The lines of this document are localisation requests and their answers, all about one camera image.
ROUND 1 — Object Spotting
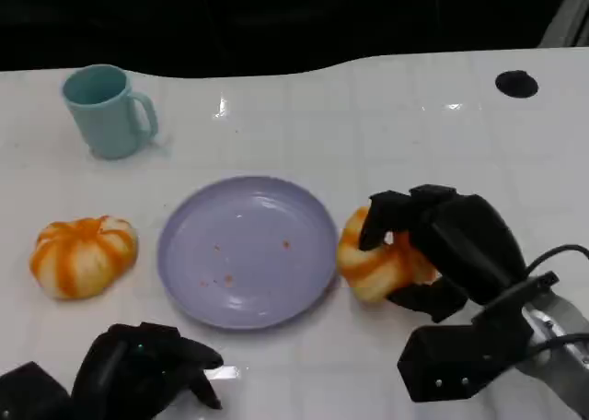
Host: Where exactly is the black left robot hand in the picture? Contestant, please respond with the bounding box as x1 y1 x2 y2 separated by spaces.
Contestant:
71 322 225 420

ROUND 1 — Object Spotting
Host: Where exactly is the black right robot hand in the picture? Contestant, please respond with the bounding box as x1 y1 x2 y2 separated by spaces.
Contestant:
358 184 528 324

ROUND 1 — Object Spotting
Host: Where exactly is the orange white toy bread roll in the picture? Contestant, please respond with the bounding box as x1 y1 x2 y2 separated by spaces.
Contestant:
29 215 140 300
336 206 441 304

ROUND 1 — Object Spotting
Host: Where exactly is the black round table grommet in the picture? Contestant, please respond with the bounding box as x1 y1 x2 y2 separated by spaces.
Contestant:
494 69 539 99

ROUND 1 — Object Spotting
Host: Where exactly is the lilac plate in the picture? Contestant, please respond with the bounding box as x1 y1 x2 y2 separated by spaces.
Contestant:
157 175 341 333

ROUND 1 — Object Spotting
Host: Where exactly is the pale green mug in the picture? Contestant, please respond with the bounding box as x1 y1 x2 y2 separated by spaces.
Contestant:
62 64 160 160

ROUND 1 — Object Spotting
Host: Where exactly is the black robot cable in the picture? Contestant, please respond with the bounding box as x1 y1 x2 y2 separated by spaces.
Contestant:
524 243 589 278
526 331 589 359

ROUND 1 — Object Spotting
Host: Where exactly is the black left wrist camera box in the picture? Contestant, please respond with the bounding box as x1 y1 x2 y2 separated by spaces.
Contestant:
0 361 75 420

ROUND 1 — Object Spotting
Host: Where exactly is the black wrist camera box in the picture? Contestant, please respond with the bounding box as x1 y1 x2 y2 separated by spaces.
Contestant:
397 272 561 403
0 361 75 420

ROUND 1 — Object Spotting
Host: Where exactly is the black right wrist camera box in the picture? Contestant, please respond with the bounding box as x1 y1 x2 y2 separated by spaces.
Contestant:
397 272 561 403

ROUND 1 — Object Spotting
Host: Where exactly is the grey metal frame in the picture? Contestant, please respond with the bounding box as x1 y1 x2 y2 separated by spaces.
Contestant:
537 0 589 49

